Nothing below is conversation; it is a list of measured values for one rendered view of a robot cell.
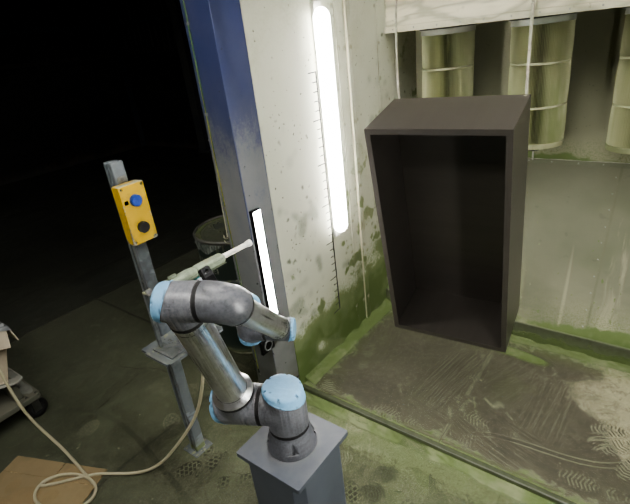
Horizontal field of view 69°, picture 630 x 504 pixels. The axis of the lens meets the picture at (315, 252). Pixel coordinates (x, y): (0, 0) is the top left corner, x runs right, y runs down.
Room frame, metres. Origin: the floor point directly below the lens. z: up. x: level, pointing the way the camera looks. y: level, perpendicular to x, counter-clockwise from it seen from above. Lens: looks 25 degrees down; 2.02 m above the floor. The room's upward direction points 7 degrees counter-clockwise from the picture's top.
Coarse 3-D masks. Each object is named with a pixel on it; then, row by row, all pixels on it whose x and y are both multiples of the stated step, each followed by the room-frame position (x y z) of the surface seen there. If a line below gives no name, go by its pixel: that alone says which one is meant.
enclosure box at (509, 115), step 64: (384, 128) 1.95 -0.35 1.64; (448, 128) 1.80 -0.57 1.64; (512, 128) 1.67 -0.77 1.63; (384, 192) 2.14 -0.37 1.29; (448, 192) 2.23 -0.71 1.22; (512, 192) 1.72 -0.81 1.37; (384, 256) 2.11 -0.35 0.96; (448, 256) 2.31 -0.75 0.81; (512, 256) 1.83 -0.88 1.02; (448, 320) 2.16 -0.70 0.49; (512, 320) 1.97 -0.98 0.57
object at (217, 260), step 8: (248, 240) 1.99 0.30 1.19; (240, 248) 1.93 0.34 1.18; (216, 256) 1.83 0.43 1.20; (224, 256) 1.85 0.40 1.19; (200, 264) 1.77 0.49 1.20; (208, 264) 1.78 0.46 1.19; (216, 264) 1.80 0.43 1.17; (184, 272) 1.71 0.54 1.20; (192, 272) 1.71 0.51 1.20; (176, 280) 1.65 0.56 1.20
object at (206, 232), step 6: (210, 222) 3.20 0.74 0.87; (216, 222) 3.19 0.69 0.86; (222, 222) 3.18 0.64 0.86; (198, 228) 3.09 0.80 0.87; (204, 228) 3.09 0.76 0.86; (210, 228) 3.09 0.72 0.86; (216, 228) 3.07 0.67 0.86; (222, 228) 3.06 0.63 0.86; (198, 234) 2.98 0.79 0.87; (204, 234) 2.99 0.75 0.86; (210, 234) 2.97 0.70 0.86; (216, 234) 2.96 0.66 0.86; (222, 234) 2.94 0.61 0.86; (204, 240) 2.87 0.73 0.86; (210, 240) 2.85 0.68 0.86; (216, 240) 2.85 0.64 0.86; (222, 240) 2.84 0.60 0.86; (228, 240) 2.82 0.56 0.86
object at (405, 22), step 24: (384, 0) 3.25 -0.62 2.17; (408, 0) 3.14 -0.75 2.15; (432, 0) 3.04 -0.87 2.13; (456, 0) 2.95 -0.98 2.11; (480, 0) 2.86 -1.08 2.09; (504, 0) 2.78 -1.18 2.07; (528, 0) 2.70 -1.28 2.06; (552, 0) 2.62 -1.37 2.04; (576, 0) 2.55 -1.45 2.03; (600, 0) 2.49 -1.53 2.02; (624, 0) 2.41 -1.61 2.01; (408, 24) 3.14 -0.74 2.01; (432, 24) 3.03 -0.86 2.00; (456, 24) 2.94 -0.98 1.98
